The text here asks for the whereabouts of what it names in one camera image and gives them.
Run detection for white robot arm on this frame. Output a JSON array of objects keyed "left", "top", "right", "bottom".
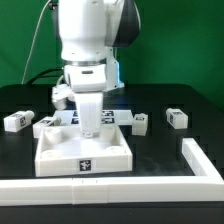
[{"left": 58, "top": 0, "right": 141, "bottom": 136}]

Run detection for grey cable on left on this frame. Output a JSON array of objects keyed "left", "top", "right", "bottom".
[{"left": 21, "top": 0, "right": 51, "bottom": 85}]

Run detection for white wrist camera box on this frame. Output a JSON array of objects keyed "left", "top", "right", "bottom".
[{"left": 52, "top": 84, "right": 75, "bottom": 110}]

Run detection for white square tabletop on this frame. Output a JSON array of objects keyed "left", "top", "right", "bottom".
[{"left": 35, "top": 124, "right": 133, "bottom": 177}]

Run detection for black cables at base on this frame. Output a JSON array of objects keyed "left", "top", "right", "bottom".
[{"left": 26, "top": 67, "right": 64, "bottom": 85}]

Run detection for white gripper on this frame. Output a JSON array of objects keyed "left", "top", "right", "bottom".
[{"left": 75, "top": 92, "right": 103, "bottom": 134}]

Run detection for white fiducial marker plate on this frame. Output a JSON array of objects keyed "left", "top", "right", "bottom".
[{"left": 54, "top": 110, "right": 133, "bottom": 126}]

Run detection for white L-shaped obstacle wall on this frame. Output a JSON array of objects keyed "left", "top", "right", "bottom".
[{"left": 0, "top": 138, "right": 224, "bottom": 206}]

